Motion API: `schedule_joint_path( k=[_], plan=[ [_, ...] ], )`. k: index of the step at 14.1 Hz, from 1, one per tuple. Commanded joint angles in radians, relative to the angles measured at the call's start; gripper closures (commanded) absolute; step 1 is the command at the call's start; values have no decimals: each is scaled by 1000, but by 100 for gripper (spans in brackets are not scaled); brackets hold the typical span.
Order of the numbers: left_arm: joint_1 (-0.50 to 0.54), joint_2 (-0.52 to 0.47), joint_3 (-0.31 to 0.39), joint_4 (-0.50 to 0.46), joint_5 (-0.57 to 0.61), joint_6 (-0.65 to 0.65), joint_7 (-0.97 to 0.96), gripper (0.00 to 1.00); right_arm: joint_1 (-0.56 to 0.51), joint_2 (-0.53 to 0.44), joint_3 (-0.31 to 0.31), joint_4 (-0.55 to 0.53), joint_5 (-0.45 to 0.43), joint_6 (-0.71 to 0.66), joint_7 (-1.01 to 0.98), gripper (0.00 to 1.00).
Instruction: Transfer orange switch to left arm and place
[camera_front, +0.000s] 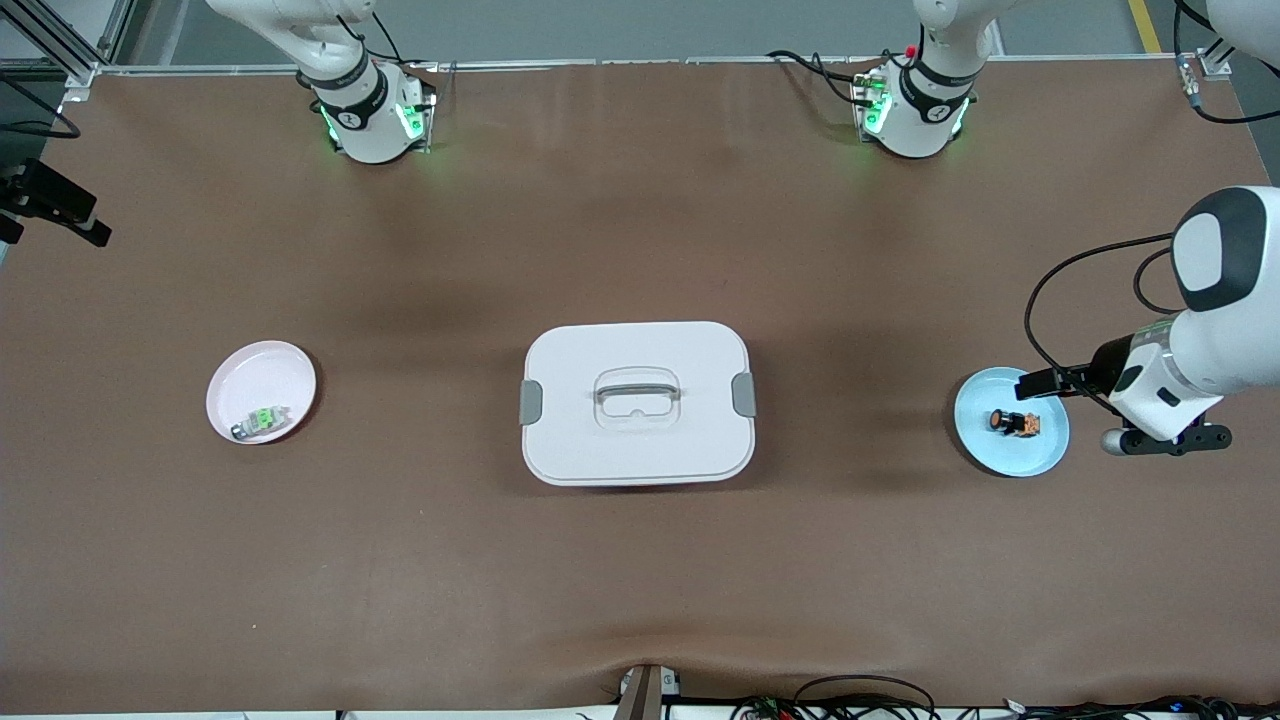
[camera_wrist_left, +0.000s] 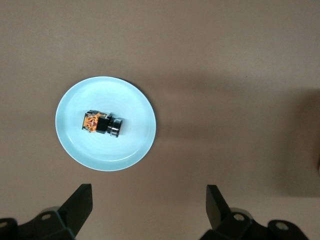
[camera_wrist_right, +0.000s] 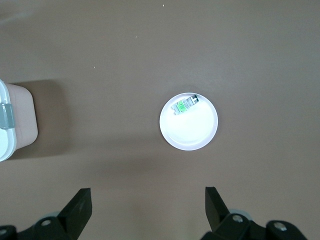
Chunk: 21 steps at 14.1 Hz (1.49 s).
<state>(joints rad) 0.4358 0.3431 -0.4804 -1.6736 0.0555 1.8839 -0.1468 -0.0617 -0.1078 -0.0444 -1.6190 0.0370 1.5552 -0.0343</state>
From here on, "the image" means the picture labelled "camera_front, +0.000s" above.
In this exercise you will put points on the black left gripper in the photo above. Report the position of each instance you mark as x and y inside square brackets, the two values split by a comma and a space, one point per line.
[1108, 366]

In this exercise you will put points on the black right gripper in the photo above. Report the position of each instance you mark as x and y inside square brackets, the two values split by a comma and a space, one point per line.
[45, 194]

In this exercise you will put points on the orange push-button switch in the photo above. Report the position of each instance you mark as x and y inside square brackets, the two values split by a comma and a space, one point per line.
[1015, 423]

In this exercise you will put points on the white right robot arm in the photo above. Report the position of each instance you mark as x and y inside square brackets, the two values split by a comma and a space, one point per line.
[360, 100]

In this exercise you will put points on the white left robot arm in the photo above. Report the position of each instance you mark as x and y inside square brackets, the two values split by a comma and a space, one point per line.
[1210, 330]

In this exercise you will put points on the white lidded storage box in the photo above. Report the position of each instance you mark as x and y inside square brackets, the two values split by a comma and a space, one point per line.
[637, 440]

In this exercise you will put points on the light blue round plate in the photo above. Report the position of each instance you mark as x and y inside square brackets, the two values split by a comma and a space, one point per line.
[1010, 455]

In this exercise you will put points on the pink round plate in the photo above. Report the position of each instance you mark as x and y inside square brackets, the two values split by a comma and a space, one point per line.
[255, 385]

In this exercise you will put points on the aluminium frame profile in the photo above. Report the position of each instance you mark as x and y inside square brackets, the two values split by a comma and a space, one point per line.
[70, 50]

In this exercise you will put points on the green push-button switch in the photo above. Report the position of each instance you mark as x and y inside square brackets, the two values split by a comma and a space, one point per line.
[262, 422]

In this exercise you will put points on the metal corner bracket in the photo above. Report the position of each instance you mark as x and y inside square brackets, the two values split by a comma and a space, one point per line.
[1215, 65]

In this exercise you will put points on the metal table edge bracket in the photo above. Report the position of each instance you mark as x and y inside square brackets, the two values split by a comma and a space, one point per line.
[648, 692]

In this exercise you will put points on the aluminium table edge rail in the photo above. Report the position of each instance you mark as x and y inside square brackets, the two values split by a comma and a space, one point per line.
[650, 62]

